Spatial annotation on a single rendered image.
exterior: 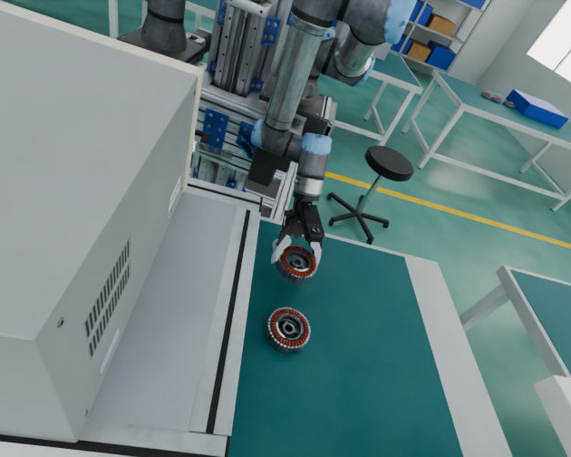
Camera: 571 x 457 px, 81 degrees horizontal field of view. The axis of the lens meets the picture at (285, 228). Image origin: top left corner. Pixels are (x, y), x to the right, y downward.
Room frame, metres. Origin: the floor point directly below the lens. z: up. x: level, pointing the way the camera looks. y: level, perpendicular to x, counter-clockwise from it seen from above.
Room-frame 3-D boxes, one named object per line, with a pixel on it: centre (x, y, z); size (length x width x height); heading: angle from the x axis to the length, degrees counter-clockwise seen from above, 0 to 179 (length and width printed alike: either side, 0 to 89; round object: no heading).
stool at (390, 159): (2.13, -0.47, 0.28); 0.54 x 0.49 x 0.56; 15
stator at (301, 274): (0.64, -0.07, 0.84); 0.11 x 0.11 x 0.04
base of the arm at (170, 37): (1.16, 0.66, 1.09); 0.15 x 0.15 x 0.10
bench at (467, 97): (4.08, -1.80, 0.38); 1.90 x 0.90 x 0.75; 105
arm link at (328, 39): (1.22, 0.16, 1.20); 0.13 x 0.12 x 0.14; 93
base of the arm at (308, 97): (1.22, 0.17, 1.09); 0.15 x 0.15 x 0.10
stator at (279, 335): (0.48, -0.11, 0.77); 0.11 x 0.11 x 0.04
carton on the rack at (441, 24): (7.35, -0.98, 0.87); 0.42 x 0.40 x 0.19; 104
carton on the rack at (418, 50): (7.32, -0.85, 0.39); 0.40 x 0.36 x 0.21; 13
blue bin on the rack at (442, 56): (7.41, -1.27, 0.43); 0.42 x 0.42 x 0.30; 15
